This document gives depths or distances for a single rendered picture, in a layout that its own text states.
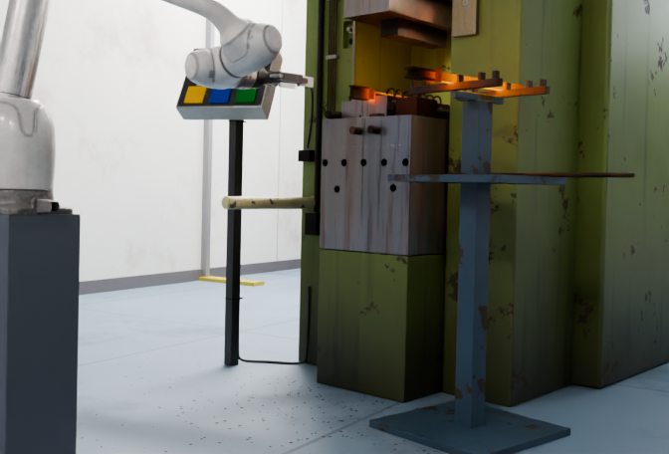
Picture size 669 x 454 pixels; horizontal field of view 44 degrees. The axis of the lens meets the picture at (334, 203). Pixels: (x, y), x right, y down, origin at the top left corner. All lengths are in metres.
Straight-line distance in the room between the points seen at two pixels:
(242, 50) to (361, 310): 1.02
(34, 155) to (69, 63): 3.18
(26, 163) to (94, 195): 3.27
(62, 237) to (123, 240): 3.41
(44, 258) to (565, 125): 1.77
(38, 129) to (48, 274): 0.34
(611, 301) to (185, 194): 3.52
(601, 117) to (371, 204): 0.87
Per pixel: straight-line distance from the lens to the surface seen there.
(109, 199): 5.35
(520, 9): 2.70
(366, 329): 2.74
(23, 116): 2.04
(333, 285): 2.82
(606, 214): 3.00
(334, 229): 2.81
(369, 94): 2.79
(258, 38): 2.15
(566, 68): 2.95
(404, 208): 2.62
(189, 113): 3.09
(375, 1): 2.85
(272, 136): 6.64
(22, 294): 1.99
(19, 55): 2.27
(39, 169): 2.03
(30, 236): 1.99
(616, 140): 3.06
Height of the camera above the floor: 0.67
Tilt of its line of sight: 1 degrees down
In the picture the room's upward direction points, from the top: 1 degrees clockwise
